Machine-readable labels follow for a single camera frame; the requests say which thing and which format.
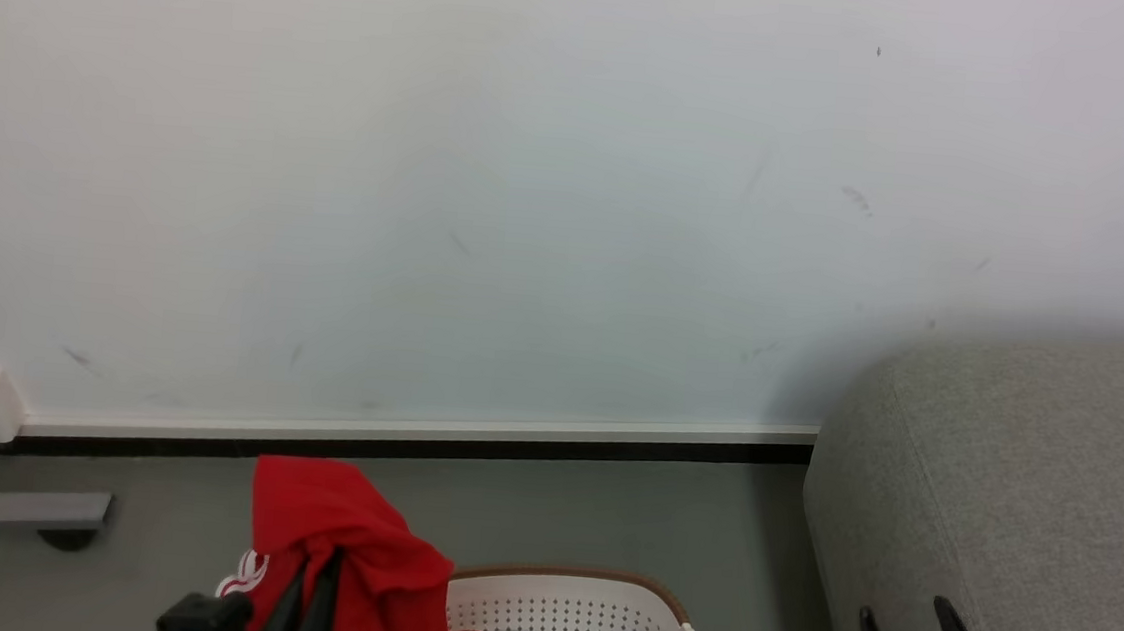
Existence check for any red basketball jersey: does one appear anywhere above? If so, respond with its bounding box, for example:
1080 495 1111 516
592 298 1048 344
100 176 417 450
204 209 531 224
212 450 555 631

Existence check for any white and black baseboard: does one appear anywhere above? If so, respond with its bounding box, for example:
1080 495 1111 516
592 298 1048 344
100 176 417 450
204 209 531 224
0 362 821 523

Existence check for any white perforated laundry basket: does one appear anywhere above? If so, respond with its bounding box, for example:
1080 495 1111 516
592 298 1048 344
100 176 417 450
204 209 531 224
442 555 718 631

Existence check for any grey metal table frame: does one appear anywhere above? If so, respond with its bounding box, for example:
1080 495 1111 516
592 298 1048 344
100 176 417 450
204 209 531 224
0 407 121 631

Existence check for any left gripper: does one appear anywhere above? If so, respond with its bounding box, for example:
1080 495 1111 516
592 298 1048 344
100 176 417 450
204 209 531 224
156 535 346 631

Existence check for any black caster wheel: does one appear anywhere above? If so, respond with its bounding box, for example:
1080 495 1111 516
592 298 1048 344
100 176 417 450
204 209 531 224
37 524 97 554

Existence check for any grey fabric sofa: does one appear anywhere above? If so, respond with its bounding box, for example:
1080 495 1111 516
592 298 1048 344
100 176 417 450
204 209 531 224
791 313 1124 631

